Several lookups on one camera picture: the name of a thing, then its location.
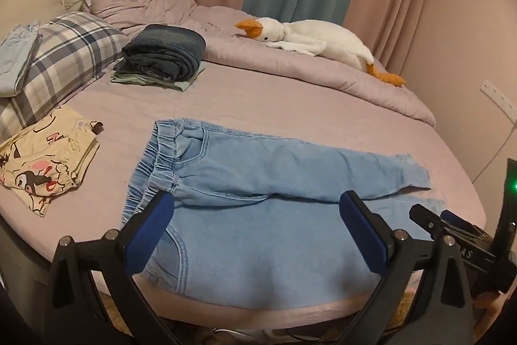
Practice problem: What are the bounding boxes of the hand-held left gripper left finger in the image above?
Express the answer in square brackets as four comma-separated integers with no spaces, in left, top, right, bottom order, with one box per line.
[44,189,182,345]

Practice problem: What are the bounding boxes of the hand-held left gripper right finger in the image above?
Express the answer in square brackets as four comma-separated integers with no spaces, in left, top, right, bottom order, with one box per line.
[339,189,479,345]

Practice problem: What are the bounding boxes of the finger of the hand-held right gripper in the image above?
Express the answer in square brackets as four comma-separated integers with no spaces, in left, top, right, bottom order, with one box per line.
[440,210,491,240]
[409,203,485,249]

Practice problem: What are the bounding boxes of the light blue denim pants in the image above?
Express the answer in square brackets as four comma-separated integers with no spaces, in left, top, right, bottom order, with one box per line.
[120,119,445,311]

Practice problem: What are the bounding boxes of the cartoon printed yellow garment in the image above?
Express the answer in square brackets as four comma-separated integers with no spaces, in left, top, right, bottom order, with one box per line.
[0,106,105,218]

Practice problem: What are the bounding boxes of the folded pale green garment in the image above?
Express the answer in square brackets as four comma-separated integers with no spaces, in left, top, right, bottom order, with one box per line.
[111,60,206,93]

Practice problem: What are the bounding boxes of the bed with pink sheet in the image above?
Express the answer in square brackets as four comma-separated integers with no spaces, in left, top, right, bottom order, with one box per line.
[0,5,487,329]

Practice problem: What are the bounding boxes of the pink duvet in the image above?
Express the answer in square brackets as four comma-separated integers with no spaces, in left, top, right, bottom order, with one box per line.
[91,0,437,127]

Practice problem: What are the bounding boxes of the folded dark denim jeans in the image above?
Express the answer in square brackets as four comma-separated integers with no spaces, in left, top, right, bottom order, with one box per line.
[121,24,207,81]

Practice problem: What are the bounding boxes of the white goose plush toy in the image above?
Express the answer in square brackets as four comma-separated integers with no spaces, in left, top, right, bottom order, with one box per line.
[235,17,406,88]

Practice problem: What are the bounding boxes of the plaid pillow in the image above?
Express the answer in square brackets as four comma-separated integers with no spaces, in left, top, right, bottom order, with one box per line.
[0,11,128,144]

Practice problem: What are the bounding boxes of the folded light blue clothes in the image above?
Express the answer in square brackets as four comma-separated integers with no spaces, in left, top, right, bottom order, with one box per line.
[0,19,43,97]

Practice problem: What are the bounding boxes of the white cable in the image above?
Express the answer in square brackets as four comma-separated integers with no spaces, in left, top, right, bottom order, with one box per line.
[470,123,517,184]

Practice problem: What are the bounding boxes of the white wall socket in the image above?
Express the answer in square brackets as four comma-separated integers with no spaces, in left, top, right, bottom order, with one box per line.
[480,78,510,108]

